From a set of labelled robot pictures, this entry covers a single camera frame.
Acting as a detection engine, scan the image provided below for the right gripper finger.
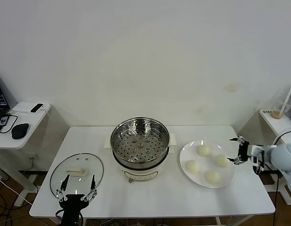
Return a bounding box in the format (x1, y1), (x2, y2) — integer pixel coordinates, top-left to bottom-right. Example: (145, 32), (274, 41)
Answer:
(226, 154), (249, 165)
(229, 136), (247, 145)

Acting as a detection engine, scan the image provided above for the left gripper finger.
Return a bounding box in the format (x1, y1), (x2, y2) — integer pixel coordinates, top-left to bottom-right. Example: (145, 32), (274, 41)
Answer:
(55, 174), (71, 202)
(81, 174), (98, 203)

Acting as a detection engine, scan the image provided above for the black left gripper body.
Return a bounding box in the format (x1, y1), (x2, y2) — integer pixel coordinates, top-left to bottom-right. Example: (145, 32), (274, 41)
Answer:
(58, 194), (89, 226)

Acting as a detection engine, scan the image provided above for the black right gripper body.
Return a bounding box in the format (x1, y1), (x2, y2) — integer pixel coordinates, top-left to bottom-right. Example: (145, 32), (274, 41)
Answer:
(240, 142), (255, 163)

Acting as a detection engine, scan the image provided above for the round glass pot lid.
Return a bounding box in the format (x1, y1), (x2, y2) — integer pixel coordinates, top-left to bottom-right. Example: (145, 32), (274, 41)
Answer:
(50, 153), (105, 197)

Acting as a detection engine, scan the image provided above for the white steamed baozi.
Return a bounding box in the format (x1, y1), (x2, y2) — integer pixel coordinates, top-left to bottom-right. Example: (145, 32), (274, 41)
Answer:
(185, 160), (200, 174)
(214, 154), (230, 168)
(204, 170), (221, 184)
(196, 145), (211, 156)

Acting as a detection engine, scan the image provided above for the steel steamer basket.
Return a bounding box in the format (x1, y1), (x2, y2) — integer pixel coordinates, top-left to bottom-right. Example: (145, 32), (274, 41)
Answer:
(110, 117), (171, 170)

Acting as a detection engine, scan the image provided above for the white side table with cup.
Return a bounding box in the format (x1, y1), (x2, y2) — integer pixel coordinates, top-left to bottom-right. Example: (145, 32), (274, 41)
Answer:
(237, 109), (291, 205)

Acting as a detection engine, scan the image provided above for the clear plastic drink cup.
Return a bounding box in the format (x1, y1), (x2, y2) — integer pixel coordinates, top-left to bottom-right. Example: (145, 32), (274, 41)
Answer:
(271, 98), (291, 120)

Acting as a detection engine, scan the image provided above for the white round plate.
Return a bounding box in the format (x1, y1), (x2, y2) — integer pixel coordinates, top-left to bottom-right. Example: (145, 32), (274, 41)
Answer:
(179, 140), (236, 188)

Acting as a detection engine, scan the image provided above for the white electric cooker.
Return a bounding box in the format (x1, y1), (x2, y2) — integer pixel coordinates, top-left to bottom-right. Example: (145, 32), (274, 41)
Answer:
(104, 133), (178, 183)

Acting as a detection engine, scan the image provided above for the plastic cup with straw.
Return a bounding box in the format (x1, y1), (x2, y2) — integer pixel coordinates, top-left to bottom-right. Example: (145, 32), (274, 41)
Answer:
(278, 85), (291, 118)

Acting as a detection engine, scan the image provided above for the black computer mouse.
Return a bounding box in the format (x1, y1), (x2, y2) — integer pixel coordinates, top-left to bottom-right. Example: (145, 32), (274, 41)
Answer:
(10, 122), (30, 139)

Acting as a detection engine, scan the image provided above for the black and white phone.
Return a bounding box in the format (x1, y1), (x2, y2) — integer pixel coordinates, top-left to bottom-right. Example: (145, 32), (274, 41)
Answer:
(30, 103), (45, 113)

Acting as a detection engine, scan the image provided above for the flat white box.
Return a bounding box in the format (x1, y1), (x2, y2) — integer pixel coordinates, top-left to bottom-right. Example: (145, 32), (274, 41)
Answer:
(12, 101), (51, 114)

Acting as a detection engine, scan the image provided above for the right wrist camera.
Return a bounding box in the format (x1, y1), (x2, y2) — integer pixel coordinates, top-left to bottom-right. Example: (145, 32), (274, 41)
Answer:
(250, 145), (259, 165)

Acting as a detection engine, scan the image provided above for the black power cable with plug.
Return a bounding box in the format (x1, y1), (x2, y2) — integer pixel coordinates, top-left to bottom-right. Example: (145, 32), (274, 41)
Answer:
(272, 127), (291, 226)

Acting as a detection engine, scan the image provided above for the white floor cable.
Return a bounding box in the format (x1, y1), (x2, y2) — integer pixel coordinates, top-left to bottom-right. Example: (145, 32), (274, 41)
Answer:
(0, 175), (34, 205)

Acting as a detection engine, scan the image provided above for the small adapter with black cable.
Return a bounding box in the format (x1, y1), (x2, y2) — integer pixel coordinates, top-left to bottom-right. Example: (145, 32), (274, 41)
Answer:
(0, 113), (18, 134)

